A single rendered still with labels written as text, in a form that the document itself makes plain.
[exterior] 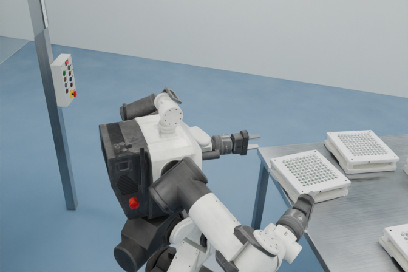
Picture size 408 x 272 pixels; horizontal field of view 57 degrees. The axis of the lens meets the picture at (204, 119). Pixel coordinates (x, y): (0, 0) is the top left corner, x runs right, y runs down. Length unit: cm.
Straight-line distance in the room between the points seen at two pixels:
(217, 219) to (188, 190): 11
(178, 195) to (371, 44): 381
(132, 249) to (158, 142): 40
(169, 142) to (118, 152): 16
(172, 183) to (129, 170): 18
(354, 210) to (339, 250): 24
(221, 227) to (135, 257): 47
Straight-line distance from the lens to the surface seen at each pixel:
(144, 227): 137
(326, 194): 165
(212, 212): 98
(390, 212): 172
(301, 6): 446
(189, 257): 183
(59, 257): 252
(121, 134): 122
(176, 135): 120
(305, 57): 462
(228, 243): 96
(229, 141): 160
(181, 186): 103
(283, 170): 163
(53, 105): 231
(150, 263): 219
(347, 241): 152
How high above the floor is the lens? 188
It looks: 31 degrees down
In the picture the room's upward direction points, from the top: 3 degrees clockwise
